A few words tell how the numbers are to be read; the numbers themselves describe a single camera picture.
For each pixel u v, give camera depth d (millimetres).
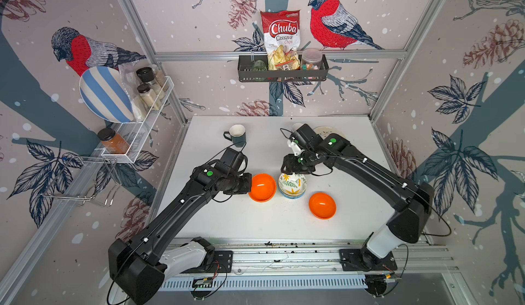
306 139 582
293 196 836
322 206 849
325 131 1141
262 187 778
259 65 922
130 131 742
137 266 365
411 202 418
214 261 726
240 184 657
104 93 671
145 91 753
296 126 1063
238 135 1008
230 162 570
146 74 794
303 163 633
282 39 815
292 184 890
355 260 722
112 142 612
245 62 917
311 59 810
